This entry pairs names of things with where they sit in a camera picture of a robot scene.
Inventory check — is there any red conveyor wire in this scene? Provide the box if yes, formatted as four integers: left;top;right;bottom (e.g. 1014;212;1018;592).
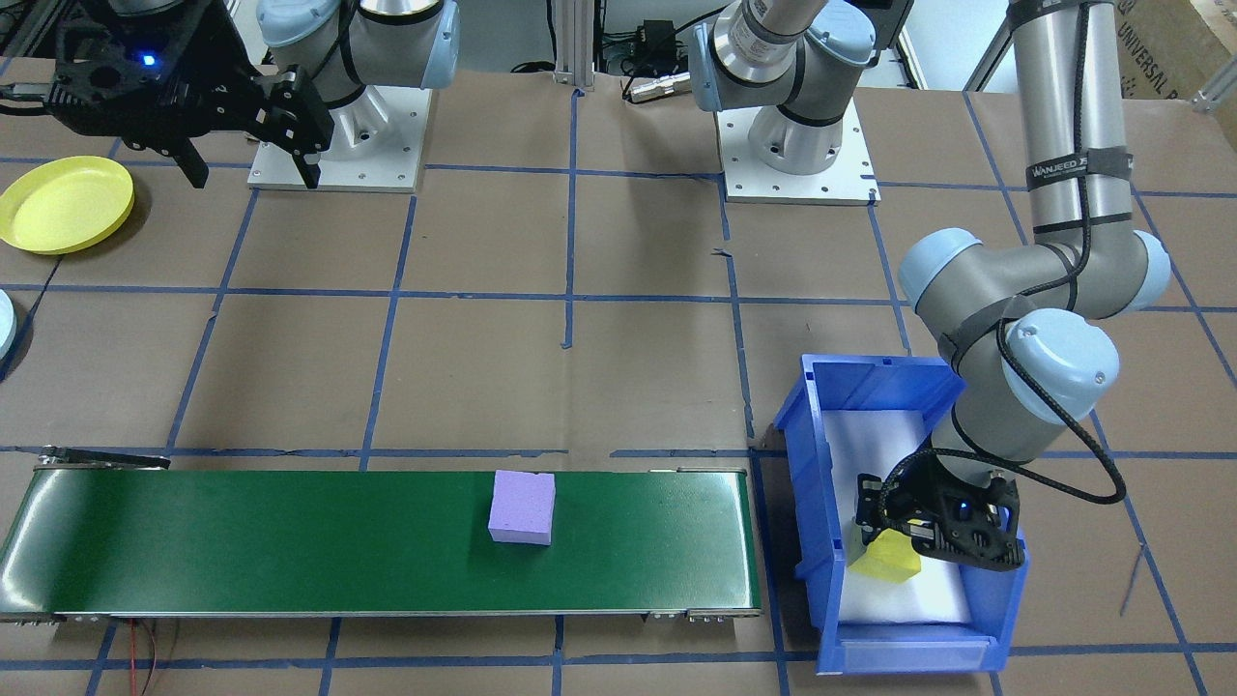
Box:
126;619;161;696

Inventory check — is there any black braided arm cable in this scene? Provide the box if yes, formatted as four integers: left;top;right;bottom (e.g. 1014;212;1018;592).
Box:
889;0;1130;509
324;0;374;107

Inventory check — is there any blue plastic storage bin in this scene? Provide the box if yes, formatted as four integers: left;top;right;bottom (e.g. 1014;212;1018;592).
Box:
773;353;1031;676

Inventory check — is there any white square base plate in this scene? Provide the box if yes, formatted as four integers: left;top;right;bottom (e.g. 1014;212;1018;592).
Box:
247;85;432;194
715;97;881;207

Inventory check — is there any yellow plastic plate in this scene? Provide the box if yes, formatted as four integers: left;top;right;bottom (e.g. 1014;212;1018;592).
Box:
0;157;136;256

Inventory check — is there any yellow foam block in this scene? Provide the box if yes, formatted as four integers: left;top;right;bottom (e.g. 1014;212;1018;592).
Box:
850;527;925;585

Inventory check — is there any brown cardboard box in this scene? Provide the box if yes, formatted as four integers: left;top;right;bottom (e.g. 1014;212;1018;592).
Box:
1111;0;1237;152

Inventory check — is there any purple foam block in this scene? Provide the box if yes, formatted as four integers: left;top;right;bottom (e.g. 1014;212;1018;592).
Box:
487;470;558;548

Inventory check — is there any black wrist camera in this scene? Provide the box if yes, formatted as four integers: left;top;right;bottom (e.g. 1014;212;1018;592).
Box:
55;32;211;125
918;493;1026;572

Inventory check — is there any silver cable connector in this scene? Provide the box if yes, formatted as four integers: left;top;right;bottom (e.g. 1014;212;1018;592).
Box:
623;76;693;103

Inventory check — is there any green conveyor belt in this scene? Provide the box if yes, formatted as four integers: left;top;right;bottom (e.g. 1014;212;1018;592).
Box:
0;447;765;625

